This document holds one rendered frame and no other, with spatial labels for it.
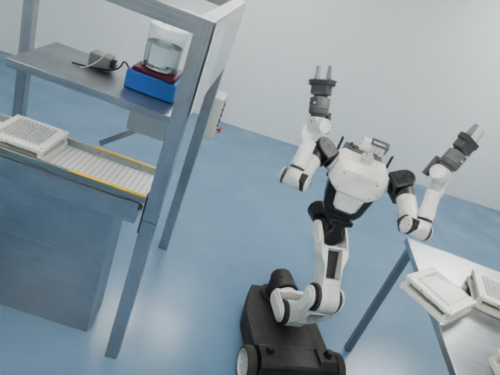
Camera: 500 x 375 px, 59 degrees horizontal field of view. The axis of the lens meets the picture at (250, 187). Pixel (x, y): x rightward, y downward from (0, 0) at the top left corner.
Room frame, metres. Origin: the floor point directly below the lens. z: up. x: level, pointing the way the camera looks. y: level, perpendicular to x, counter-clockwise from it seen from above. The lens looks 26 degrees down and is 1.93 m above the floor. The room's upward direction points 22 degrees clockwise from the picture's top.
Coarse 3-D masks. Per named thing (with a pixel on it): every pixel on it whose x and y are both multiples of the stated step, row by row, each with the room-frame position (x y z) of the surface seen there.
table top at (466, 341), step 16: (416, 256) 2.09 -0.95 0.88; (432, 256) 2.16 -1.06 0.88; (448, 256) 2.23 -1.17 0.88; (448, 272) 2.05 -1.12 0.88; (464, 272) 2.12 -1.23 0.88; (496, 272) 2.27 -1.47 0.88; (464, 288) 1.95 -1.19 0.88; (432, 320) 1.62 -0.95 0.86; (464, 320) 1.68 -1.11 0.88; (480, 320) 1.72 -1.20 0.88; (496, 320) 1.78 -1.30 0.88; (448, 336) 1.51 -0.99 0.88; (464, 336) 1.56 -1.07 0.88; (480, 336) 1.60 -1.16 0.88; (496, 336) 1.65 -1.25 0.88; (448, 352) 1.41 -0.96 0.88; (464, 352) 1.45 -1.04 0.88; (480, 352) 1.49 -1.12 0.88; (448, 368) 1.36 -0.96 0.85; (464, 368) 1.36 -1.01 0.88; (480, 368) 1.39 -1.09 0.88
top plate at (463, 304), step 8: (416, 272) 1.79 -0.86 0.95; (424, 272) 1.82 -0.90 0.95; (440, 272) 1.88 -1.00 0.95; (408, 280) 1.72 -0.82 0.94; (416, 280) 1.72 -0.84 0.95; (448, 280) 1.84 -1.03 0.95; (424, 288) 1.68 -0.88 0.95; (432, 296) 1.64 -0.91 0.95; (440, 296) 1.67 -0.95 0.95; (440, 304) 1.61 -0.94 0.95; (456, 304) 1.65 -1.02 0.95; (464, 304) 1.68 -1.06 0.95; (472, 304) 1.71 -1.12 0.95; (448, 312) 1.58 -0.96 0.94; (456, 312) 1.60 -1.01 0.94
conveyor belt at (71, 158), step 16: (48, 160) 1.63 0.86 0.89; (64, 160) 1.68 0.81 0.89; (80, 160) 1.73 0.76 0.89; (96, 160) 1.78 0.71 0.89; (64, 176) 1.57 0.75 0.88; (96, 176) 1.65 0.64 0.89; (112, 176) 1.70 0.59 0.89; (128, 176) 1.75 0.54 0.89; (144, 176) 1.80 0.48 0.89; (144, 192) 1.68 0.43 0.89
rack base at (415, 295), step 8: (408, 288) 1.71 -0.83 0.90; (416, 296) 1.68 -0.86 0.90; (424, 296) 1.70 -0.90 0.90; (424, 304) 1.64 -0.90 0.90; (432, 304) 1.66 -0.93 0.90; (432, 312) 1.61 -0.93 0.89; (440, 312) 1.62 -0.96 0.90; (464, 312) 1.69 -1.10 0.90; (440, 320) 1.58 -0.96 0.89; (448, 320) 1.59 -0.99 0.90
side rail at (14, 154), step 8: (0, 152) 1.53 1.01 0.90; (8, 152) 1.54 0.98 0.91; (16, 152) 1.54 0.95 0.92; (24, 160) 1.54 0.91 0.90; (32, 160) 1.54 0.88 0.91; (40, 160) 1.55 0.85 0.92; (48, 168) 1.55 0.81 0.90; (56, 168) 1.55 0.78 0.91; (64, 168) 1.56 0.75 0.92; (72, 176) 1.56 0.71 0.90; (80, 176) 1.56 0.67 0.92; (88, 184) 1.56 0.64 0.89; (96, 184) 1.56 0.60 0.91; (104, 184) 1.57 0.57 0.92; (112, 192) 1.57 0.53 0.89; (120, 192) 1.57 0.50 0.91; (128, 192) 1.57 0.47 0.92; (136, 200) 1.58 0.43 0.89; (144, 200) 1.58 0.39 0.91
